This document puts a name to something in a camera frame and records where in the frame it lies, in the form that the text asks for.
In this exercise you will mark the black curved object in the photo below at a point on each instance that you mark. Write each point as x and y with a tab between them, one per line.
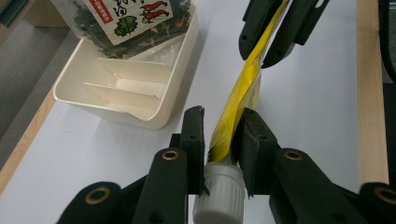
387	37

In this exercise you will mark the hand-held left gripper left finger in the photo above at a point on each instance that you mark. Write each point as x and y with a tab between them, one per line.
194	149

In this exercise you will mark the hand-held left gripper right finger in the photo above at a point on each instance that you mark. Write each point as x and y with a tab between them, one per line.
253	152

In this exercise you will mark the teal flat object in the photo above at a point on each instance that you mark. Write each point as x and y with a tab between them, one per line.
11	11

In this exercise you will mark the yellow pouch with white cap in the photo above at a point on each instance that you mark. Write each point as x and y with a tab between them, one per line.
246	84

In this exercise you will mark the clear dried vegetable packet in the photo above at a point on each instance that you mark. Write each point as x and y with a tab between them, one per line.
130	25

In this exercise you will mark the cream divided plastic box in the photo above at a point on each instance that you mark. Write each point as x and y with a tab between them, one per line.
130	90

